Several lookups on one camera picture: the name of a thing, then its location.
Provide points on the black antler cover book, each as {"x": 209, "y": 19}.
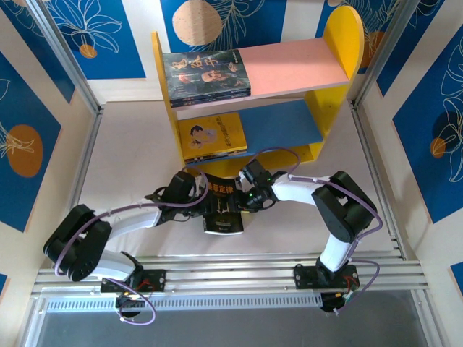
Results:
{"x": 224, "y": 220}

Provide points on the yellow cartoon boy book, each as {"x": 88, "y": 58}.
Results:
{"x": 217, "y": 133}

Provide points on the dark old man book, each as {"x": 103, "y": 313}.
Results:
{"x": 217, "y": 99}
{"x": 202, "y": 72}

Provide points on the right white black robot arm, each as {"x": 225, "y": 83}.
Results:
{"x": 296, "y": 188}

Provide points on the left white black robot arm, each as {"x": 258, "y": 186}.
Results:
{"x": 134, "y": 218}

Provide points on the yellow pink blue bookshelf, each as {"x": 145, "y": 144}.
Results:
{"x": 289, "y": 65}

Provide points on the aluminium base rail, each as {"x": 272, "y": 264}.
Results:
{"x": 235, "y": 274}

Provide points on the aluminium frame post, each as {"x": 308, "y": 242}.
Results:
{"x": 383, "y": 54}
{"x": 65, "y": 54}

